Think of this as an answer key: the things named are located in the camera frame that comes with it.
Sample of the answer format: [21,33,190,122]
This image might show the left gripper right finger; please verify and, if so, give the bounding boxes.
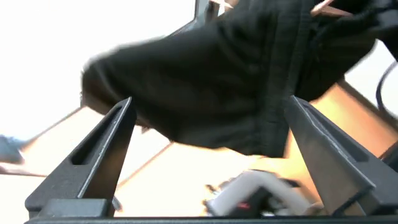
[284,95,398,218]

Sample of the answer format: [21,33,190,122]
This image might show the black garment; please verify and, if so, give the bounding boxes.
[80,0,379,159]

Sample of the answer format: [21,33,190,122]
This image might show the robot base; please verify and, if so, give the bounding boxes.
[203,169,315,218]

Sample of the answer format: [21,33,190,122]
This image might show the black cable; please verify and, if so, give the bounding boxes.
[375,60,398,113]

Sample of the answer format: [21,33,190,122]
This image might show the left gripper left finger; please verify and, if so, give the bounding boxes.
[24,96,138,218]

